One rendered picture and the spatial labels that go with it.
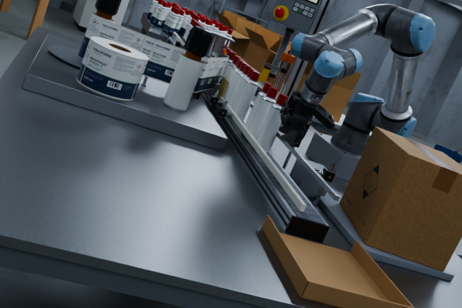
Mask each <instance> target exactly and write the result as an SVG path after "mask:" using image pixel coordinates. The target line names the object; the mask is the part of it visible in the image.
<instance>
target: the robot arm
mask: <svg viewBox="0 0 462 308"><path fill-rule="evenodd" d="M371 35H378V36H382V37H384V38H385V39H388V40H391V43H390V49H391V51H392V52H393V53H394V54H393V62H392V67H391V72H390V80H389V84H388V93H387V97H386V102H384V99H381V98H378V97H376V96H372V95H368V94H365V93H357V94H355V95H354V97H353V99H352V101H351V104H350V106H349V109H348V111H347V113H346V116H345V118H344V121H343V123H342V125H341V126H340V128H339V129H338V130H337V131H336V132H335V133H334V134H333V136H332V138H331V142H332V143H333V144H335V145H336V146H337V147H339V148H341V149H343V150H345V151H348V152H350V153H354V154H356V155H362V153H363V151H364V149H365V147H366V145H367V142H368V140H369V134H370V132H371V131H373V129H374V128H375V127H379V128H381V129H384V130H387V131H390V132H391V133H395V134H397V135H400V136H403V137H405V138H408V137H409V135H410V134H411V133H412V132H413V129H414V127H415V125H416V123H417V120H416V119H415V118H414V117H412V112H413V110H412V108H411V107H410V106H409V104H410V98H411V94H412V90H413V83H414V79H415V73H416V69H417V63H418V58H419V56H421V55H422V54H423V53H424V52H425V51H427V50H428V49H429V48H430V46H431V45H432V40H433V39H434V37H435V22H434V21H433V20H432V19H431V18H430V17H428V16H425V15H424V14H422V13H417V12H413V11H411V10H408V9H405V8H402V7H399V6H398V5H394V4H387V3H385V4H378V5H372V6H369V7H366V8H363V9H361V10H359V11H357V12H356V13H355V16H352V17H351V18H349V19H346V20H344V21H342V22H340V23H337V24H335V25H333V26H331V27H329V28H327V29H325V30H323V31H321V32H318V33H316V34H314V35H312V36H308V34H303V33H300V34H297V35H296V36H295V37H294V39H293V41H292V42H291V53H292V54H293V55H294V56H296V57H298V58H299V59H300V60H302V59H303V60H304V61H307V62H309V63H311V64H313V65H314V66H313V67H312V69H311V71H310V73H309V75H308V77H307V79H306V80H305V82H304V84H303V86H302V87H301V89H300V91H295V90H294V91H293V93H292V95H291V97H290V98H289V100H288V101H285V103H284V105H283V107H285V108H283V107H282V109H281V110H280V112H279V113H281V115H280V118H281V123H282V126H281V127H280V128H279V131H280V132H281V133H284V135H281V136H280V139H282V140H284V141H286V142H289V143H290V144H291V145H292V146H293V145H295V144H297V143H299V142H300V141H301V140H302V139H303V138H304V137H305V135H306V133H307V132H308V129H309V127H310V125H311V119H312V118H313V116H314V117H315V118H316V119H317V120H319V121H320V122H321V123H322V124H323V125H325V126H326V127H327V128H328V129H332V128H333V127H334V126H335V122H334V119H333V116H332V115H331V114H330V113H329V112H328V111H327V110H325V109H324V108H323V107H322V106H321V105H320V104H321V103H322V101H323V100H324V99H325V96H326V95H327V93H328V92H329V90H330V88H331V87H332V85H333V83H334V82H336V81H339V80H341V79H343V78H345V77H347V76H351V75H353V74H354V73H355V72H357V71H358V70H360V68H361V66H362V56H361V54H360V53H359V52H358V51H357V50H356V49H345V50H342V49H339V48H341V47H343V46H345V45H347V44H349V43H351V42H353V41H355V40H357V39H359V38H361V37H363V36H371Z"/></svg>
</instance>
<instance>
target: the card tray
mask: <svg viewBox="0 0 462 308"><path fill-rule="evenodd" d="M261 229H262V231H263V233H264V235H265V236H266V238H267V240H268V241H269V244H270V245H271V247H272V249H273V251H274V253H275V254H276V256H277V258H278V260H279V261H280V264H281V265H282V266H283V269H284V270H285V272H286V274H287V276H288V278H289V279H290V281H291V283H292V285H293V286H294V289H295V290H296V292H297V294H298V296H299V297H300V298H301V299H305V300H310V301H313V302H316V303H321V304H324V305H330V306H333V307H338V308H414V307H413V306H412V305H411V303H410V302H409V301H408V300H407V298H406V297H405V296H404V295H403V294H402V293H401V292H400V290H399V289H398V288H397V287H396V286H395V284H394V283H393V282H392V281H391V279H390V278H389V277H387V275H386V274H385V273H384V272H383V270H382V269H381V268H380V267H379V265H378V264H377V263H376V262H375V261H374V260H373V259H372V258H371V256H370V255H369V254H368V253H367V251H366V250H365V249H364V248H363V247H362V246H361V245H360V243H359V242H358V241H357V240H355V243H354V244H353V247H352V248H351V251H350V252H347V251H345V250H341V249H338V248H334V247H330V246H328V245H323V244H320V243H316V242H313V241H308V240H305V239H301V238H298V237H295V236H291V235H288V234H283V233H281V232H279V231H278V229H277V228H276V226H275V225H274V223H273V221H272V220H271V218H270V216H269V215H267V216H266V219H265V221H264V223H263V226H262V228H261Z"/></svg>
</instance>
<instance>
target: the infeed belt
mask: <svg viewBox="0 0 462 308"><path fill-rule="evenodd" d="M226 118H227V119H228V120H229V121H230V123H231V125H232V126H233V127H234V129H235V130H236V132H237V133H238V134H239V136H240V137H241V139H242V140H243V141H244V142H245V144H246V146H247V147H248V148H249V150H250V151H251V152H252V154H253V156H254V157H255V158H256V160H257V161H258V163H259V164H260V165H261V167H262V168H263V170H264V171H265V172H266V174H267V175H268V177H269V178H270V179H271V181H272V182H273V184H274V185H275V187H276V188H277V189H278V191H279V192H280V194H281V195H282V196H283V198H284V199H285V201H286V202H287V203H288V205H289V207H290V208H291V209H292V210H293V212H294V213H295V215H296V216H297V217H298V218H301V219H305V220H308V221H312V222H314V223H319V224H322V225H324V226H325V225H326V224H325V222H324V221H323V220H322V219H321V218H320V216H319V215H318V214H317V212H316V211H315V210H314V209H313V208H312V206H311V205H310V204H309V202H308V201H307V200H306V199H305V197H304V196H303V195H302V193H301V192H300V191H299V189H297V187H296V186H295V185H294V183H293V182H292V181H291V179H290V178H289V177H288V176H287V175H286V173H285V172H284V171H283V169H282V168H281V167H280V166H279V165H278V163H277V162H276V160H275V159H274V158H273V157H272V156H271V155H270V153H269V152H268V154H267V155H268V156H269V158H270V159H271V160H272V161H273V163H274V164H275V165H276V167H277V168H278V169H279V171H280V172H281V173H282V174H283V175H284V177H285V178H286V180H287V181H288V182H289V183H290V184H291V186H292V187H293V188H294V190H295V191H296V192H297V193H298V195H299V196H300V198H301V199H302V200H303V201H304V202H305V204H306V208H305V210H304V212H302V211H299V209H298V208H297V207H296V205H295V203H294V202H293V201H292V200H291V198H290V197H289V195H288V194H287V193H286V192H285V190H284V189H283V187H282V186H281V185H280V184H279V182H278V180H277V179H276V178H275V176H274V175H273V174H272V172H271V171H270V169H269V168H268V167H267V166H266V164H265V163H264V161H263V160H262V159H261V157H260V156H259V154H258V153H257V152H256V151H255V149H254V148H253V146H252V145H251V144H250V143H249V142H248V141H247V140H245V136H244V135H242V134H241V133H242V132H241V130H240V129H239V127H238V126H237V125H236V123H235V122H234V120H233V119H232V118H231V117H230V116H228V115H226Z"/></svg>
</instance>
